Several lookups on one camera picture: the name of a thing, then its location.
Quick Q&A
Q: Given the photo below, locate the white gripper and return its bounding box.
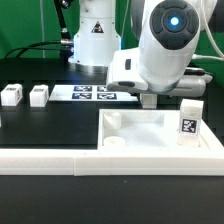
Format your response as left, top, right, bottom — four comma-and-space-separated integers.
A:
106, 48, 213, 97

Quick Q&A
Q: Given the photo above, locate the white square tabletop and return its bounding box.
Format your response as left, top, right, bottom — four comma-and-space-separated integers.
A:
98, 109, 224, 154

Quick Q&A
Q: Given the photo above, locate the white sheet with tags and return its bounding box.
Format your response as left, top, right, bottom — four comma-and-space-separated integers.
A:
49, 85, 137, 102

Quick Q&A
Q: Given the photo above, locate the white L-shaped obstacle fence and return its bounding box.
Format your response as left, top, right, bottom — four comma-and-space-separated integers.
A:
0, 149, 224, 176

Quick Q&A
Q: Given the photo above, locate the black cable bundle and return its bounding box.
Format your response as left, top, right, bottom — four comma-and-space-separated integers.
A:
2, 0, 75, 60

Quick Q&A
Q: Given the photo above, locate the white camera cable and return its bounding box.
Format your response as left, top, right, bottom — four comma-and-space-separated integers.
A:
191, 19, 224, 63

